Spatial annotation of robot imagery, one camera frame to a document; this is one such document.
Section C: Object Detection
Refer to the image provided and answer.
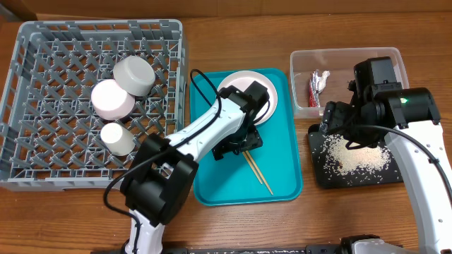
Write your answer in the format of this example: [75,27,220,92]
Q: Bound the wooden chopstick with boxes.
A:
[242,152,263,185]
[245,152,273,195]

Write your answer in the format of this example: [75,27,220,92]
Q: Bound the white rice pile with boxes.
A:
[320,134,392,186]

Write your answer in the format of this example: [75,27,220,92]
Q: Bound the red snack wrapper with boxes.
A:
[309,70,331,107]

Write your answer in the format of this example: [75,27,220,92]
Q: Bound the large white plate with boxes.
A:
[218,71,278,125]

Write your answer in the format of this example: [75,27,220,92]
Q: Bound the grey-green bowl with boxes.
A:
[113,56,155,97]

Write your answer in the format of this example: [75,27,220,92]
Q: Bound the small white cup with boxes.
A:
[100,123,135,156]

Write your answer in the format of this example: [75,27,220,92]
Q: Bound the small pink-white bowl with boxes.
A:
[90,79,135,120]

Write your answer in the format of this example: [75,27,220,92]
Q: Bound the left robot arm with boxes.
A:
[120,81,269,253]

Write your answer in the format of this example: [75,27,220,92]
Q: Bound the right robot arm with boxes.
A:
[320,56,451,253]

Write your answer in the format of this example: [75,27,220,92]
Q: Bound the grey dishwasher rack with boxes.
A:
[1,19,188,191]

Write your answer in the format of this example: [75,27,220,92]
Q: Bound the teal serving tray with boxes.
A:
[194,68,303,206]

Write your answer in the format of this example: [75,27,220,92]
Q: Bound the black tray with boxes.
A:
[307,124,403,188]

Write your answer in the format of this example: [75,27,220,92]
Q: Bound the clear plastic bin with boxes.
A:
[290,47,410,119]

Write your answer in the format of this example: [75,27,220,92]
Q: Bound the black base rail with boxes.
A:
[90,234,403,254]

